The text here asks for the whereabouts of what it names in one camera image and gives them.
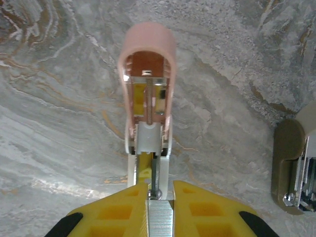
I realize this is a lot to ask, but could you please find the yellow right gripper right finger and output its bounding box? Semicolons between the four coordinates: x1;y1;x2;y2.
170;180;278;237

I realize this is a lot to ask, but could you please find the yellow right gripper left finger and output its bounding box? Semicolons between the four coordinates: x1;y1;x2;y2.
48;182;150;237

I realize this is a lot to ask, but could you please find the clear tube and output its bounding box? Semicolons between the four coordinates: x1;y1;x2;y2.
147;199;173;237

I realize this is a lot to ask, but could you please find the beige and brown stapler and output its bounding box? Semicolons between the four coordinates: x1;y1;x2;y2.
270;101;316;216

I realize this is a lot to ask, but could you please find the pink stapler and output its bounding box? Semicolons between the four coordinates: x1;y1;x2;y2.
117;21;177;200

